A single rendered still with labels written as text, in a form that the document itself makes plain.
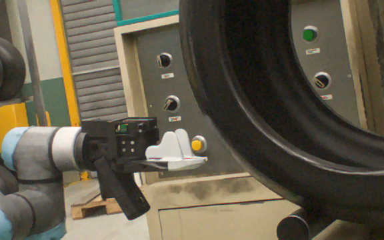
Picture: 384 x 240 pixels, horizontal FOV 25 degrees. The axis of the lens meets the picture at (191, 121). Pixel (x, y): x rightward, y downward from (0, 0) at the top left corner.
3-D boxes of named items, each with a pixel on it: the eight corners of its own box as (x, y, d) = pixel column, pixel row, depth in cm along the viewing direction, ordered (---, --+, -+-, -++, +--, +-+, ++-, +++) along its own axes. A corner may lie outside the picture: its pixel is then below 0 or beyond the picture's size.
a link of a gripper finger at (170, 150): (194, 133, 128) (141, 133, 132) (196, 172, 129) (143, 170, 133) (203, 130, 131) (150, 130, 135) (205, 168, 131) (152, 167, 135)
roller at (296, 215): (377, 187, 145) (359, 203, 147) (359, 167, 146) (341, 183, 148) (313, 236, 114) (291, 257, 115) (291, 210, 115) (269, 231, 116)
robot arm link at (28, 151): (27, 171, 151) (24, 123, 150) (80, 173, 146) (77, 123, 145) (-1, 179, 144) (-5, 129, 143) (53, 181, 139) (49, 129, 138)
